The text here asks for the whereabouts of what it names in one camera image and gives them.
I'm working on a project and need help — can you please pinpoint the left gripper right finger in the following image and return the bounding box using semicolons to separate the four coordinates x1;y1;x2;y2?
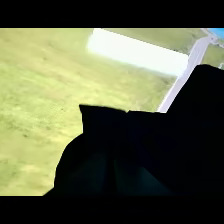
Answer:
114;159;175;197

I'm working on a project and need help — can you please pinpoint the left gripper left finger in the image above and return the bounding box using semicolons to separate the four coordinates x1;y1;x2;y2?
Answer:
65;152;116;197

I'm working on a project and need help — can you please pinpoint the black garment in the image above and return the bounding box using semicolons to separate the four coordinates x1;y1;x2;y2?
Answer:
43;63;224;197

